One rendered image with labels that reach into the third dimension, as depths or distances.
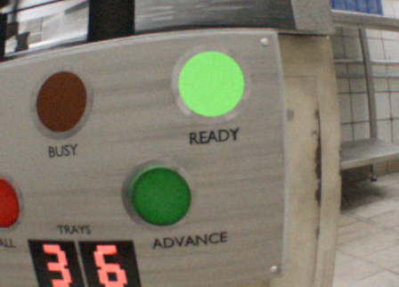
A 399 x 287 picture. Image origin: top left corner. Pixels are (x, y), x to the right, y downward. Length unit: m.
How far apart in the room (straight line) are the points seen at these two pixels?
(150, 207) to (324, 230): 0.12
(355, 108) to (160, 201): 4.27
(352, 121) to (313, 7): 4.22
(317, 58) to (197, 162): 0.10
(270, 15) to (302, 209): 0.11
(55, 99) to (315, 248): 0.19
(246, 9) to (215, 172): 0.14
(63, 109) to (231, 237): 0.11
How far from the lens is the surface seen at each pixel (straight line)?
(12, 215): 0.50
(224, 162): 0.52
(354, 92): 4.75
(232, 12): 0.65
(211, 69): 0.51
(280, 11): 0.55
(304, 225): 0.58
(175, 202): 0.51
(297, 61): 0.57
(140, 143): 0.51
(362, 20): 3.96
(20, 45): 1.10
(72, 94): 0.50
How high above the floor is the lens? 0.85
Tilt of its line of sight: 7 degrees down
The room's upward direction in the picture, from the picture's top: 4 degrees counter-clockwise
